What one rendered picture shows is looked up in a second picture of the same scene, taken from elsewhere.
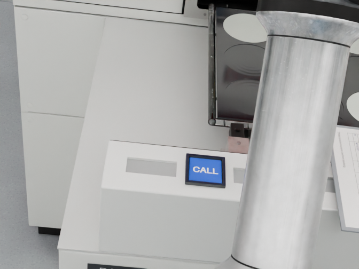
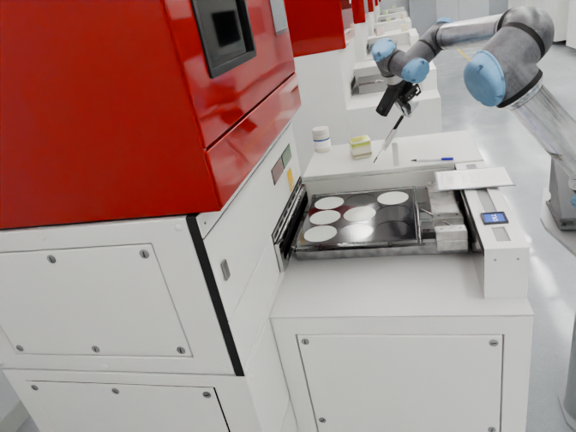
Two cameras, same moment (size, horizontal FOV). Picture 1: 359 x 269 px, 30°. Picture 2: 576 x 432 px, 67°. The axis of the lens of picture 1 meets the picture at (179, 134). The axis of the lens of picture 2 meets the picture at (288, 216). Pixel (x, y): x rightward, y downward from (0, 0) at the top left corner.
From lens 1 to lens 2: 1.30 m
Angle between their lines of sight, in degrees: 58
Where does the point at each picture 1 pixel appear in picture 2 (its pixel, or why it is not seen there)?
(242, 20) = (311, 236)
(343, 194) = (490, 184)
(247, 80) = (376, 231)
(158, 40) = (303, 289)
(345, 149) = (456, 185)
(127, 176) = (514, 239)
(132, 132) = (410, 293)
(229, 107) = (405, 235)
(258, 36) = (329, 230)
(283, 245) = not seen: outside the picture
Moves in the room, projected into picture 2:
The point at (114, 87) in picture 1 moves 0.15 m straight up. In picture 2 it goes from (362, 305) to (355, 255)
